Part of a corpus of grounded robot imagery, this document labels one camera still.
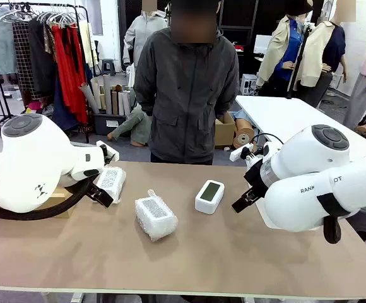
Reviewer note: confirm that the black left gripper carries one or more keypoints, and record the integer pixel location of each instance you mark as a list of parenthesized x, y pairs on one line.
[(108, 154)]

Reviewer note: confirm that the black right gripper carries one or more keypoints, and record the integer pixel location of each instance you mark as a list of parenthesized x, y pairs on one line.
[(255, 176)]

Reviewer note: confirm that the bubble clock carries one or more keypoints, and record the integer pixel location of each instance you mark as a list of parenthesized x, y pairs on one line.
[(156, 217), (112, 181)]

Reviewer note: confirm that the white digital clock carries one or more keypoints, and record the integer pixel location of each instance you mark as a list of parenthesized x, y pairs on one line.
[(208, 205)]

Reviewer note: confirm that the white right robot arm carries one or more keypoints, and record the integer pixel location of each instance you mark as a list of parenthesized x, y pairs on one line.
[(312, 202)]

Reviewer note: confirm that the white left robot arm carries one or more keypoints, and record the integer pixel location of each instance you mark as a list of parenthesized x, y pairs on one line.
[(28, 164)]

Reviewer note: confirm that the open cardboard box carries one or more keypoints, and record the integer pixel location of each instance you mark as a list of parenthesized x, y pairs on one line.
[(58, 192)]

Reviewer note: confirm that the white flat bar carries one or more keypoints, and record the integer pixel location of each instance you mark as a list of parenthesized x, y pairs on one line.
[(82, 144)]

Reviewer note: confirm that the kraft paper roll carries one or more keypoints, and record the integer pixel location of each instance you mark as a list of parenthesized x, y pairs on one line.
[(243, 139)]

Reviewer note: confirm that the dark storage bin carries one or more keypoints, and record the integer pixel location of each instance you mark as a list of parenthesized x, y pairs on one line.
[(102, 124)]

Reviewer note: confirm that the plain cardboard box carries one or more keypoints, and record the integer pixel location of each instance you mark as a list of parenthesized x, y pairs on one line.
[(224, 132)]

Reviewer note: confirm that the child mannequin in green clothes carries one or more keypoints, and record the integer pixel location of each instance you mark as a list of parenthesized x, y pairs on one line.
[(135, 126)]

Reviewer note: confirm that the brown cardboard tube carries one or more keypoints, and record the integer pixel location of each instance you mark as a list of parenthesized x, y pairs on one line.
[(115, 104)]

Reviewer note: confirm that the white paper roll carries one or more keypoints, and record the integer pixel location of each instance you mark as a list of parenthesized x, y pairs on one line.
[(121, 104), (127, 102)]

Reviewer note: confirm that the leaning grey paper roll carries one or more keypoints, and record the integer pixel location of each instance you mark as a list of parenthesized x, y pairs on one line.
[(90, 101)]

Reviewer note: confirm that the white table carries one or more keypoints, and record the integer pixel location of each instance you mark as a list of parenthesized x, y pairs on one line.
[(280, 113)]

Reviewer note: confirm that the tall grey paper roll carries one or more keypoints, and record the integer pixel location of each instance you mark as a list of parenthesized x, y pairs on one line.
[(107, 94)]

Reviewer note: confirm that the beige paper roll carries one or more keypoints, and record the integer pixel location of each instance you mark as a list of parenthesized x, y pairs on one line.
[(96, 91)]

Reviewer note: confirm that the white computer case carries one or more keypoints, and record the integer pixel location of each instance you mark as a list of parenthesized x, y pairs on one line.
[(248, 83)]

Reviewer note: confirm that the red dress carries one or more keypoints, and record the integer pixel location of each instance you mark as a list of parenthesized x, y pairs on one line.
[(69, 79)]

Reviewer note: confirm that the person in dark grey jacket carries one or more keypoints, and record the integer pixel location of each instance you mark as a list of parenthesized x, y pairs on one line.
[(186, 94)]

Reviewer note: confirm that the grey step stool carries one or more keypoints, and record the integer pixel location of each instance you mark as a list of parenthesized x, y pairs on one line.
[(108, 66)]

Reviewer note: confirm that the black hanging garment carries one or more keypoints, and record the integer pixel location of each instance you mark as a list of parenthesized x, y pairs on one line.
[(41, 63)]

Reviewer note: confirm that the cream hanging garment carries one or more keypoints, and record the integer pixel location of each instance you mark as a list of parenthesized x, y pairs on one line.
[(85, 44)]

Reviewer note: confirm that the black stand pole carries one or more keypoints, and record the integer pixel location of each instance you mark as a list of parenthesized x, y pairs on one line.
[(299, 60)]

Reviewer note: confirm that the grid check garment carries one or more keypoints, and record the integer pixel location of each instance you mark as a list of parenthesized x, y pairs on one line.
[(23, 63)]

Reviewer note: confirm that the small red cloth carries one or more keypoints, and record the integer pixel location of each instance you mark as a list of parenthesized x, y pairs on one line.
[(239, 48)]

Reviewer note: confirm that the mannequin with pink top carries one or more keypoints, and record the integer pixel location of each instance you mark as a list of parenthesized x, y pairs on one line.
[(359, 94)]

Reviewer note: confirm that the white board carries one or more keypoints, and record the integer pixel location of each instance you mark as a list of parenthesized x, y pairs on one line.
[(262, 44)]

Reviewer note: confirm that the mannequin with blue shirt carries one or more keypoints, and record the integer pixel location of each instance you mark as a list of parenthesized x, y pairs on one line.
[(291, 47)]

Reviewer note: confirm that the mannequin with navy shirt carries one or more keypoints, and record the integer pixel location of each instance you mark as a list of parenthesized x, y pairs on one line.
[(315, 53)]

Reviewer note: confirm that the mannequin in grey hoodie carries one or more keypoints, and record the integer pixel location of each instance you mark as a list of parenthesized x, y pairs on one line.
[(139, 31)]

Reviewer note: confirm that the black metal shelf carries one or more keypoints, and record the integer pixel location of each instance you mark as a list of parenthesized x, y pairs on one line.
[(239, 19)]

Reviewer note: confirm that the black clothes rack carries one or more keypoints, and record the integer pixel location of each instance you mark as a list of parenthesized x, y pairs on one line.
[(75, 6)]

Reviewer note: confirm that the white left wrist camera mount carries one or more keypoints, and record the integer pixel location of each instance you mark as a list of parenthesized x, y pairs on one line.
[(114, 155)]

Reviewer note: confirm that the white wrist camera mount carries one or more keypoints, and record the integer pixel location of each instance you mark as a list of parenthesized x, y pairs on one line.
[(114, 155), (238, 154)]

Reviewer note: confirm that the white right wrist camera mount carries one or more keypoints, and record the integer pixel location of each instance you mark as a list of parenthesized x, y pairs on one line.
[(238, 154)]

